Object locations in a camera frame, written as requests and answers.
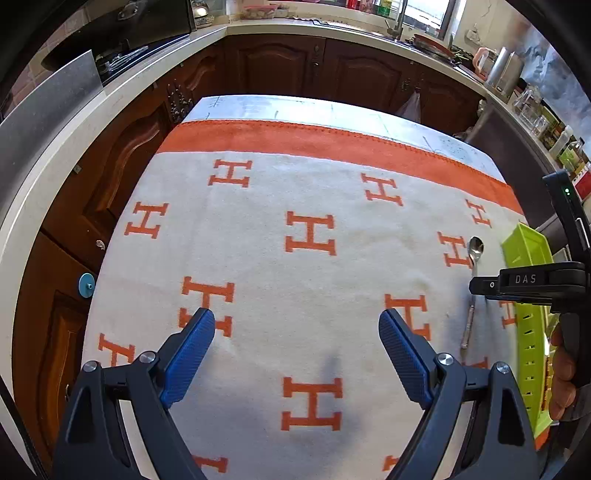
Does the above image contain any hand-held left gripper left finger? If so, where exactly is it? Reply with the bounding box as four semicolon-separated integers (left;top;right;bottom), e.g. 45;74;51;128
53;308;216;480

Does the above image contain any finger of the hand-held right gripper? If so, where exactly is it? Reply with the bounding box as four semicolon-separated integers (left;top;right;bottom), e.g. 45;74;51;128
470;275;503;302

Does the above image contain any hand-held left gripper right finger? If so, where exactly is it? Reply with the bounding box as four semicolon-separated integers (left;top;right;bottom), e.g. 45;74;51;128
379;308;548;480

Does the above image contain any steel teaspoon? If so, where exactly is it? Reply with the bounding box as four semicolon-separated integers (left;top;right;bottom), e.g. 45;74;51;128
461;236;485;350

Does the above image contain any green plastic tray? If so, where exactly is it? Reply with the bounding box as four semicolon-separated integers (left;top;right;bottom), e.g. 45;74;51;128
501;222;555;439

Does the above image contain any person's right hand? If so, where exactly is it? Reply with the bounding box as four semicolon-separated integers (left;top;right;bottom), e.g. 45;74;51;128
547;319;591;423

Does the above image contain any orange printed blanket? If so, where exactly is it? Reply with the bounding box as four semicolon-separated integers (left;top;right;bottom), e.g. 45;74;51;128
81;121;555;480

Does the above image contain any grey metal cabinet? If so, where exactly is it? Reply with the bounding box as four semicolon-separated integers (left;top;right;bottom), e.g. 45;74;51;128
464;99;573;241

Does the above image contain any clear bottle with green label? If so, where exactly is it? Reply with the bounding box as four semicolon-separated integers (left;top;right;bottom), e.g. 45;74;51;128
549;126;573;160

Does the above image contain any glass jar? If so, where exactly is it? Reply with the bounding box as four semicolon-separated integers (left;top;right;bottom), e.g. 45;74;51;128
512;85;544;126

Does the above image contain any white plastic bag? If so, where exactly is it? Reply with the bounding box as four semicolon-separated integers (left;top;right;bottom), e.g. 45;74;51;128
397;90;422;123

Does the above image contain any steel electric kettle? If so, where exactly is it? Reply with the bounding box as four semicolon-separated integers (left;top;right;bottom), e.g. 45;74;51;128
485;46;525;100

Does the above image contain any white kitchen countertop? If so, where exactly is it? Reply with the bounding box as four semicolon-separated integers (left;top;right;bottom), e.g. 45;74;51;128
0;18;591;241

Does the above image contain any red frying pan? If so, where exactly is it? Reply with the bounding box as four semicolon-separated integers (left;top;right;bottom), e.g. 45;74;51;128
413;33;456;59

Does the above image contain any steel splash guard panel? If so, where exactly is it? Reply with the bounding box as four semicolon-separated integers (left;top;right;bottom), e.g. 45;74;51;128
0;50;103;195

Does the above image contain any steel faucet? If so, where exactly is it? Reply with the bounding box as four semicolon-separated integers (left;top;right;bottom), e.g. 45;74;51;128
387;0;411;40

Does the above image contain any window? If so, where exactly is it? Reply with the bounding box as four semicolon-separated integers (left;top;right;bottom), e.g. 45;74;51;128
406;0;462;36

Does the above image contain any black gas stove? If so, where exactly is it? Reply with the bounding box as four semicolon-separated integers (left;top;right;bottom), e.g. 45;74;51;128
95;39;153;86

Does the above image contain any black stove cover panel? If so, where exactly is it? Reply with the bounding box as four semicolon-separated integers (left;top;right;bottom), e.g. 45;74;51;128
41;0;197;70

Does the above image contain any steel teapot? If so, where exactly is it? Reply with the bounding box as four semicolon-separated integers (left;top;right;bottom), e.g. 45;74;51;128
191;0;216;27

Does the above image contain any clear plastic wall sheet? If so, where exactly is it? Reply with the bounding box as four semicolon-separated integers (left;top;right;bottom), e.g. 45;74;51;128
522;41;591;139

